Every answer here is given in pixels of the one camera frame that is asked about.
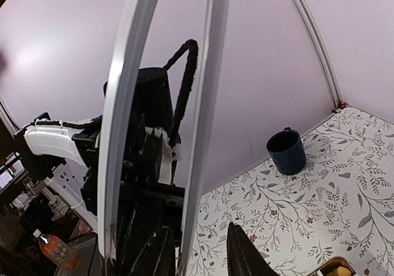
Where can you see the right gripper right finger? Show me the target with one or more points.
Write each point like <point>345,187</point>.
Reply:
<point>243,258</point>

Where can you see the left aluminium frame post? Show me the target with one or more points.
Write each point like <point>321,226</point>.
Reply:
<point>321,52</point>

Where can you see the dark blue cup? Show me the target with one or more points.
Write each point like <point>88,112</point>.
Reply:
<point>287,152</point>

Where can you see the orange drink bottle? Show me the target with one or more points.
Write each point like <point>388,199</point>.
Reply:
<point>57,251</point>

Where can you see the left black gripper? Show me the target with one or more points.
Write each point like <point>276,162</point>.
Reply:
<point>149,165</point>

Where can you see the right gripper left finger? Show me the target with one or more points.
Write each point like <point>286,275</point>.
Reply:
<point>147,247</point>

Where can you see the metal tin with white dividers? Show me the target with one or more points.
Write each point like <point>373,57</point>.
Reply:
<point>327,267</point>

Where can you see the orange swirl cookie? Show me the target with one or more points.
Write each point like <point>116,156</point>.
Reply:
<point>341,271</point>

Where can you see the metal serving tongs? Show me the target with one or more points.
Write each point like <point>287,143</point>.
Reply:
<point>193,75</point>

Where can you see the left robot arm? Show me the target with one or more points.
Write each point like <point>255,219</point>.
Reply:
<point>65,155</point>

